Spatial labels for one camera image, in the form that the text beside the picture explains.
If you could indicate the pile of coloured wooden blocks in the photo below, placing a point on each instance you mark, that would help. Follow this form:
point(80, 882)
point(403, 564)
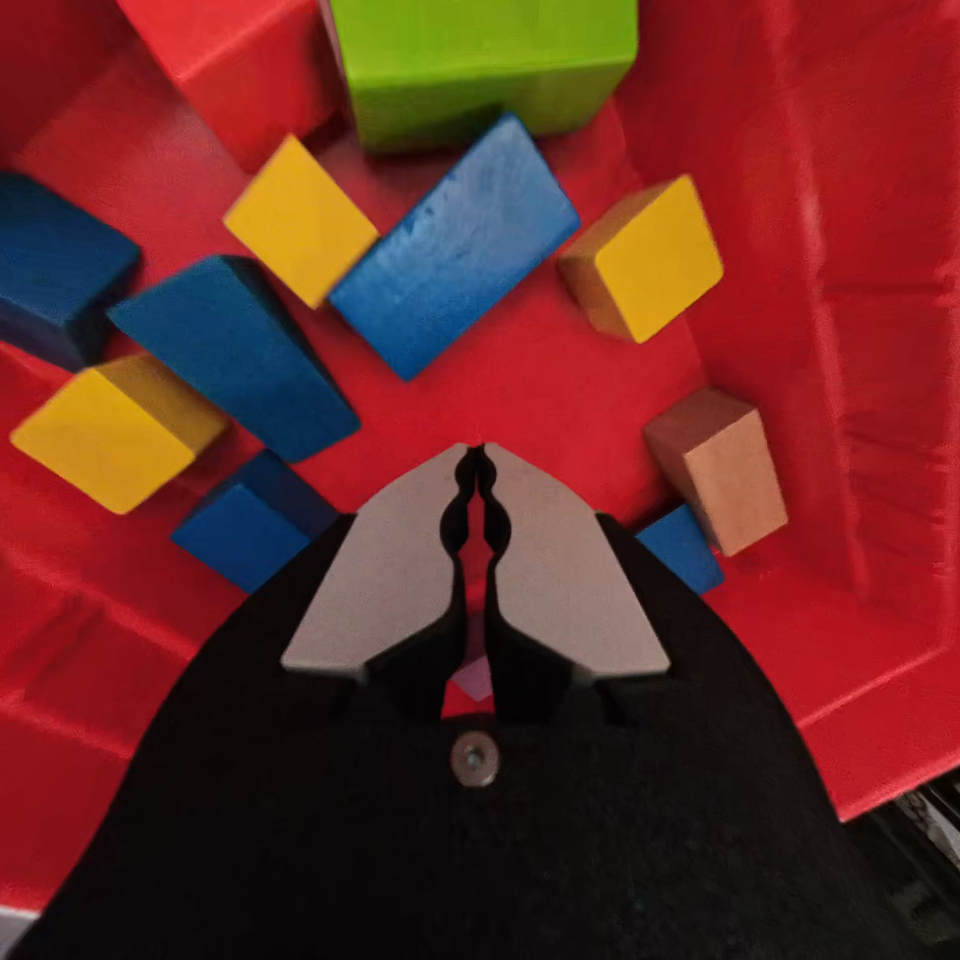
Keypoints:
point(450, 263)

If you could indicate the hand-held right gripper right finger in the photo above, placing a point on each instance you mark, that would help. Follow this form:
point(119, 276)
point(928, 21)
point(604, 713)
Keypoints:
point(578, 593)

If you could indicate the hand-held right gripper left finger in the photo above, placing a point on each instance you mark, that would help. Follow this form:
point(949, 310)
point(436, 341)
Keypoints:
point(375, 593)

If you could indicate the red plastic bin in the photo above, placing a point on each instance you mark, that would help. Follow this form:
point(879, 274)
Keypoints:
point(840, 300)

